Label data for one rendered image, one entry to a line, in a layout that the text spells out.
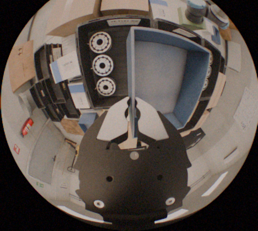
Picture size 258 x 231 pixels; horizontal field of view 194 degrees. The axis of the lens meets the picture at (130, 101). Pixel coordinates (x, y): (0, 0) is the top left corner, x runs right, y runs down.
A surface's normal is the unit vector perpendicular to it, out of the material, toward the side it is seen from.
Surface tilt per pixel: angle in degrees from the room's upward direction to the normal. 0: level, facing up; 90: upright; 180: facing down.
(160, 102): 1
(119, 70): 0
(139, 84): 1
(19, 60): 77
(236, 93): 90
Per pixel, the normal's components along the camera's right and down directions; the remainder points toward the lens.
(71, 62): 0.10, 0.54
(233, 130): -0.99, 0.07
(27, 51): 0.98, 0.11
